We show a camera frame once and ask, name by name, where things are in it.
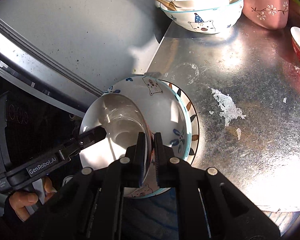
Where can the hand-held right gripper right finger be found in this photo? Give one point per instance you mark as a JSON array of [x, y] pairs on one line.
[[162, 155]]

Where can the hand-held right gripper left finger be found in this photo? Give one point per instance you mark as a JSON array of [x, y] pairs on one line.
[[140, 155]]

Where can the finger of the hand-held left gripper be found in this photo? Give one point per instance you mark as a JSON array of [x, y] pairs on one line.
[[90, 137]]

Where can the bear print white plate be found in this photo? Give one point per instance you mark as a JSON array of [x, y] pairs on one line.
[[165, 105]]

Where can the person's left hand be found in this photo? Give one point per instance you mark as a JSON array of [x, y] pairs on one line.
[[21, 200]]

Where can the leaf patterned plate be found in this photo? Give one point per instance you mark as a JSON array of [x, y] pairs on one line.
[[193, 120]]

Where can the blue textured mat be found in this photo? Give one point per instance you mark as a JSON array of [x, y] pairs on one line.
[[150, 217]]

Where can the aluminium door track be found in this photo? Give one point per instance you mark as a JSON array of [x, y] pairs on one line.
[[40, 62]]

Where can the bear print white bowl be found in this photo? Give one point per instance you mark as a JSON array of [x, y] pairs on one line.
[[215, 22]]

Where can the pink floral bowl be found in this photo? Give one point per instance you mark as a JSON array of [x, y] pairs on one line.
[[262, 10]]

